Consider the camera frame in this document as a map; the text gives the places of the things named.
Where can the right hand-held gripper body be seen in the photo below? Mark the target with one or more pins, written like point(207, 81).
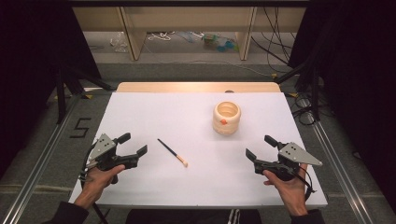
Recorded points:
point(297, 154)

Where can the person's right hand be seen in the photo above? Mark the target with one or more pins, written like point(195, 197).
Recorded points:
point(288, 189)

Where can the black metal stand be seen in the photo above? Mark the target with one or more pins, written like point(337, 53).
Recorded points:
point(67, 84)
point(311, 81)

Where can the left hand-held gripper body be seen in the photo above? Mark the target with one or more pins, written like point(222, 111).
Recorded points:
point(104, 148)

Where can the cream ribbed brush holder cup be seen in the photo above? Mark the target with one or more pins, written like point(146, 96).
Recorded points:
point(226, 124)

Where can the aluminium floor rail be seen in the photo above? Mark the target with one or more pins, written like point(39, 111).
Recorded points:
point(339, 174)
point(37, 174)

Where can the white table board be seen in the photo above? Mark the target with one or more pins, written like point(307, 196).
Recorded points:
point(186, 186)

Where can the black curtain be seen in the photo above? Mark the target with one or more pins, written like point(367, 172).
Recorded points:
point(31, 62)
point(358, 77)

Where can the person's left hand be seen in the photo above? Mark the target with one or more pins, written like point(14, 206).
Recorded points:
point(98, 183)

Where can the light wooden shelf unit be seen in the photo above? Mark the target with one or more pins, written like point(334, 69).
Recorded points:
point(190, 18)

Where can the clear plastic bag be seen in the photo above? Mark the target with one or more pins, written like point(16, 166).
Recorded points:
point(119, 42)

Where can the green and blue plastic toys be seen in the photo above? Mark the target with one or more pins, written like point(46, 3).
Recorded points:
point(219, 43)

